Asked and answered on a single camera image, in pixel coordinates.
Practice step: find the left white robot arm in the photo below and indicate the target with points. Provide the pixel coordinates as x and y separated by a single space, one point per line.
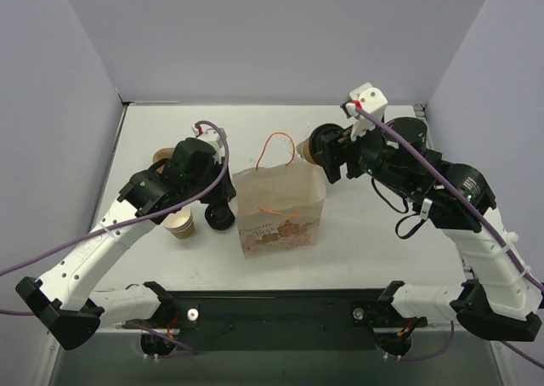
65 300

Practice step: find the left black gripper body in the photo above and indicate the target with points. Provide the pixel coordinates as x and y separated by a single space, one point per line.
222 189

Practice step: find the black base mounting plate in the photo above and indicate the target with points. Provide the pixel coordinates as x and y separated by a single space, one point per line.
276 320

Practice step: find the single brown paper cup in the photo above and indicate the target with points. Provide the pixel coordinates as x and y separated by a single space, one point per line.
306 151

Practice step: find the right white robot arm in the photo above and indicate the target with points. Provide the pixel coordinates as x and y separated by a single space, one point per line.
500 302

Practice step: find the brown cardboard cup carrier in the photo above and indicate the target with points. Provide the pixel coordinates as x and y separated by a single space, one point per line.
160 157

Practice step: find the paper takeout bag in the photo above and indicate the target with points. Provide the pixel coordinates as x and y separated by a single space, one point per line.
278 209

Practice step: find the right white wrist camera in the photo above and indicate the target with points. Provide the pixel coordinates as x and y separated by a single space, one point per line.
365 98

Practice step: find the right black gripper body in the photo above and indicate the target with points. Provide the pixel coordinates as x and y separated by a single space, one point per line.
332 158

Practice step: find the black cup lid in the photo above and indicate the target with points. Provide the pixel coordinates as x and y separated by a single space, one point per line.
329 130

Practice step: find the stack of black lids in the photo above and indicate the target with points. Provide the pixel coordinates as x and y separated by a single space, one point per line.
219 216

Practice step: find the stack of brown paper cups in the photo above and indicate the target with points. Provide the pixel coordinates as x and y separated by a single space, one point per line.
180 224

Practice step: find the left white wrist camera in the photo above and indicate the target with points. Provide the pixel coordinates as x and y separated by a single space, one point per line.
213 138

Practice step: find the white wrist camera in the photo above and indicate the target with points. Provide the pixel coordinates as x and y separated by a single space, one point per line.
365 98
213 138

